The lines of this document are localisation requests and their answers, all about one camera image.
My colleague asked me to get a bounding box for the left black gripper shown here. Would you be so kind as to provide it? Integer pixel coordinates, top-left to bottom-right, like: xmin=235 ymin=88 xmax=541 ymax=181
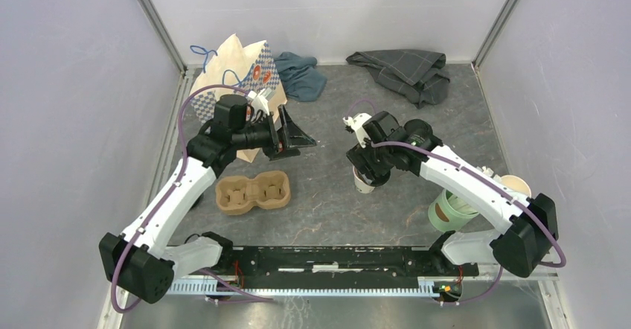
xmin=233 ymin=105 xmax=316 ymax=162

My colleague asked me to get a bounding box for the brown cardboard cup carrier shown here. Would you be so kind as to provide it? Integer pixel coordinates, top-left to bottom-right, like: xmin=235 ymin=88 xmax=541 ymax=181
xmin=215 ymin=170 xmax=291 ymax=216

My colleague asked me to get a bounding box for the grey plaid cloth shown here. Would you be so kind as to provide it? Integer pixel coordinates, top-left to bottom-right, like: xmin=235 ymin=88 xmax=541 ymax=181
xmin=346 ymin=49 xmax=450 ymax=109

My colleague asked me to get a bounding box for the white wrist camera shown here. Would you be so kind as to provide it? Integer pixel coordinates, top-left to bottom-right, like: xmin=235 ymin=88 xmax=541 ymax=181
xmin=246 ymin=88 xmax=275 ymax=116
xmin=342 ymin=113 xmax=371 ymax=148

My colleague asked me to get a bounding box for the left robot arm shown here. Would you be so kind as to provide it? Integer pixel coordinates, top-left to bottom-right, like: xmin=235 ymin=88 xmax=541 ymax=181
xmin=98 ymin=94 xmax=317 ymax=304

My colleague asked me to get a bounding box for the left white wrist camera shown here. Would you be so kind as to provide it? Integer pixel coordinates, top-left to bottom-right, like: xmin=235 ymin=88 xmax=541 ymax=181
xmin=246 ymin=88 xmax=275 ymax=116

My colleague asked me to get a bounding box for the blue cloth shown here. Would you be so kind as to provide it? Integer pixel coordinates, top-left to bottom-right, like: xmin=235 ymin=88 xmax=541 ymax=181
xmin=274 ymin=51 xmax=327 ymax=102

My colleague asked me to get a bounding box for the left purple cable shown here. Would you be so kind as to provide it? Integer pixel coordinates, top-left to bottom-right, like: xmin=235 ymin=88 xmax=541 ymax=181
xmin=110 ymin=84 xmax=277 ymax=314

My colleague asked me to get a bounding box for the green cup holder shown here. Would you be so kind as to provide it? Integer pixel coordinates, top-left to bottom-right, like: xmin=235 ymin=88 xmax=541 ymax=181
xmin=428 ymin=189 xmax=479 ymax=232

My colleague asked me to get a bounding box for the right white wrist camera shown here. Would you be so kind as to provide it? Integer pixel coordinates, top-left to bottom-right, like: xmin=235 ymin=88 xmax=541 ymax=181
xmin=342 ymin=113 xmax=371 ymax=148

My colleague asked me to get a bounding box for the white paper cup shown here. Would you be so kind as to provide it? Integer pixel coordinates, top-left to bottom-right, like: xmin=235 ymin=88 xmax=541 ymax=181
xmin=500 ymin=175 xmax=532 ymax=197
xmin=353 ymin=167 xmax=375 ymax=194

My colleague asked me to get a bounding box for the checkered paper takeout bag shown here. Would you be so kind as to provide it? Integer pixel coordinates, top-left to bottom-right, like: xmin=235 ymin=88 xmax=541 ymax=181
xmin=190 ymin=34 xmax=287 ymax=163

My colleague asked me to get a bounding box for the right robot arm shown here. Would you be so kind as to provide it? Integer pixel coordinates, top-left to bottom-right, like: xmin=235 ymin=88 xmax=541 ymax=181
xmin=342 ymin=111 xmax=567 ymax=278

